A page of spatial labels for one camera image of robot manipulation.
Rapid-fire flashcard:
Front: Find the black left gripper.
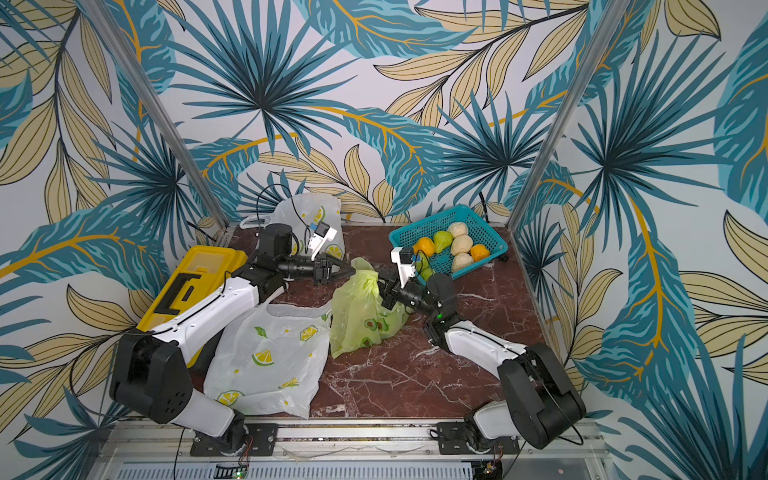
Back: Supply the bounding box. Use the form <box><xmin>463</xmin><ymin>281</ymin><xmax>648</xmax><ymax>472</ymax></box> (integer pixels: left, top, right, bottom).
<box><xmin>279</xmin><ymin>252</ymin><xmax>357</xmax><ymax>287</ymax></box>

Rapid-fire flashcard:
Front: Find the green avocado plastic bag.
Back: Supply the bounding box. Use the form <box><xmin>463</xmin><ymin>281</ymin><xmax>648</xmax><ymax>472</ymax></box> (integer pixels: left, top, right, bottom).
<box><xmin>330</xmin><ymin>258</ymin><xmax>409</xmax><ymax>358</ymax></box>

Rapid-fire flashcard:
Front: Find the orange pear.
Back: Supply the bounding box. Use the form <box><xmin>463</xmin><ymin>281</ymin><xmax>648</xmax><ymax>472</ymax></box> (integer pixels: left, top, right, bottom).
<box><xmin>470</xmin><ymin>244</ymin><xmax>490</xmax><ymax>263</ymax></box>
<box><xmin>413</xmin><ymin>237</ymin><xmax>436</xmax><ymax>258</ymax></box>

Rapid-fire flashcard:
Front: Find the small green pear back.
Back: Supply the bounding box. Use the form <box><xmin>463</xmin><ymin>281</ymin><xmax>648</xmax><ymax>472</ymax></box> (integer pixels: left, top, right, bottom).
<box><xmin>433</xmin><ymin>231</ymin><xmax>454</xmax><ymax>254</ymax></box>

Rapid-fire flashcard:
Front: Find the white pear front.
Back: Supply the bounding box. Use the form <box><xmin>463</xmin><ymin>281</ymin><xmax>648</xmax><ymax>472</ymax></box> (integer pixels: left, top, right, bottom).
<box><xmin>452</xmin><ymin>253</ymin><xmax>474</xmax><ymax>273</ymax></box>

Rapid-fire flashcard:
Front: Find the white lemon plastic bag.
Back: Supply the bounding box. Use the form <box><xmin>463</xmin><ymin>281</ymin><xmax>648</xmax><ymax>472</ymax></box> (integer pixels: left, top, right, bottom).
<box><xmin>203</xmin><ymin>303</ymin><xmax>332</xmax><ymax>419</ymax></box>

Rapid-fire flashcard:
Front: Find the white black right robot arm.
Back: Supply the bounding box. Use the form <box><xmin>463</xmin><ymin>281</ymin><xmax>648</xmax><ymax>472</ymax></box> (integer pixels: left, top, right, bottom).
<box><xmin>377</xmin><ymin>274</ymin><xmax>587</xmax><ymax>450</ymax></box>

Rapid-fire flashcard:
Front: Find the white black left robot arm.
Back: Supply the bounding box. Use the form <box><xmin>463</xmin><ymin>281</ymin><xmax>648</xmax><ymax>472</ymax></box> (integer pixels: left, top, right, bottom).
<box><xmin>109</xmin><ymin>222</ymin><xmax>354</xmax><ymax>455</ymax></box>

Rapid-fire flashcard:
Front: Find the teal plastic basket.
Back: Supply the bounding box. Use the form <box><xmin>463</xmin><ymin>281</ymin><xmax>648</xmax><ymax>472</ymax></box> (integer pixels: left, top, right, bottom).
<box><xmin>389</xmin><ymin>206</ymin><xmax>508</xmax><ymax>283</ymax></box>

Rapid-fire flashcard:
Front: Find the yellow tool box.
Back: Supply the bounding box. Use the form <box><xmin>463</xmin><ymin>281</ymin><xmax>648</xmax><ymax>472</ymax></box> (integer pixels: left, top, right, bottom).
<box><xmin>118</xmin><ymin>246</ymin><xmax>256</xmax><ymax>368</ymax></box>

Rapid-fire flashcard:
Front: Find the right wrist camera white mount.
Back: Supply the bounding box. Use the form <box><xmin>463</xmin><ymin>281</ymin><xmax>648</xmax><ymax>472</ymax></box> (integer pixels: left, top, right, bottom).
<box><xmin>391</xmin><ymin>247</ymin><xmax>417</xmax><ymax>288</ymax></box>

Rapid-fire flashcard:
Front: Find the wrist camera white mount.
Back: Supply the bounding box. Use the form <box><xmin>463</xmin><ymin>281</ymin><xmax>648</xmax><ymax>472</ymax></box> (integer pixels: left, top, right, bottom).
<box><xmin>391</xmin><ymin>247</ymin><xmax>417</xmax><ymax>288</ymax></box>
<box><xmin>307</xmin><ymin>221</ymin><xmax>338</xmax><ymax>260</ymax></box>

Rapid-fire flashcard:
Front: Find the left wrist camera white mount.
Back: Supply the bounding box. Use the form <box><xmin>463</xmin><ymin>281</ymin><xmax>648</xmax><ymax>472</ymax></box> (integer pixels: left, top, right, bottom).
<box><xmin>307</xmin><ymin>221</ymin><xmax>338</xmax><ymax>260</ymax></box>

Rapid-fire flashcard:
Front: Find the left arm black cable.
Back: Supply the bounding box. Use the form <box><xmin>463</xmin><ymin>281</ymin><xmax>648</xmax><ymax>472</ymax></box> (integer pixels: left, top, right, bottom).
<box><xmin>254</xmin><ymin>182</ymin><xmax>313</xmax><ymax>241</ymax></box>

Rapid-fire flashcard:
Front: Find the aluminium left frame post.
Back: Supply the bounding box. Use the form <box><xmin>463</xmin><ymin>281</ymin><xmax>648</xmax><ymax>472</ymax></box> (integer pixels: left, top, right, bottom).
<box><xmin>81</xmin><ymin>0</ymin><xmax>230</xmax><ymax>230</ymax></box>

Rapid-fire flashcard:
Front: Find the aluminium frame post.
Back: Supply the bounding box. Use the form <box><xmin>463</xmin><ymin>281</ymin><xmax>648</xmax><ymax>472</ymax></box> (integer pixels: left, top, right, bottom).
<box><xmin>507</xmin><ymin>1</ymin><xmax>629</xmax><ymax>233</ymax></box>
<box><xmin>81</xmin><ymin>0</ymin><xmax>230</xmax><ymax>230</ymax></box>

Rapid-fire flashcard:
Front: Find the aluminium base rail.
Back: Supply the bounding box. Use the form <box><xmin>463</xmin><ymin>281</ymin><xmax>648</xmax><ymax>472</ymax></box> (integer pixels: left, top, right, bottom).
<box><xmin>88</xmin><ymin>418</ymin><xmax>619</xmax><ymax>479</ymax></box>

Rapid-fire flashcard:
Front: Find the aluminium right frame post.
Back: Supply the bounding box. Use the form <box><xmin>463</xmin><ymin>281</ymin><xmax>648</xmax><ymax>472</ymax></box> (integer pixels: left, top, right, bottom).
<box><xmin>507</xmin><ymin>1</ymin><xmax>629</xmax><ymax>233</ymax></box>

